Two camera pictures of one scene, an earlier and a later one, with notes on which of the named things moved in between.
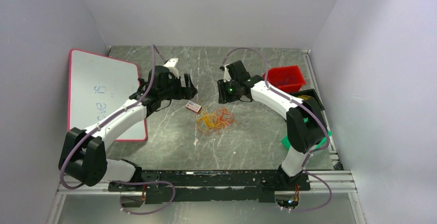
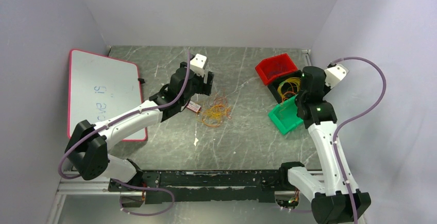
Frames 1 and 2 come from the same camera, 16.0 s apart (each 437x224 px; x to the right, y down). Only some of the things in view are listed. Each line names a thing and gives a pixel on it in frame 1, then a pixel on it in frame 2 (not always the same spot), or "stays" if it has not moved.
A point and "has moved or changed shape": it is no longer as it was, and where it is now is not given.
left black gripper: x=187 y=92 → x=205 y=88
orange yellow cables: x=207 y=122 has moved or changed shape
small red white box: x=193 y=106 stays
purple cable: x=291 y=80 has moved or changed shape
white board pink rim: x=98 y=83 stays
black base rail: x=210 y=187 stays
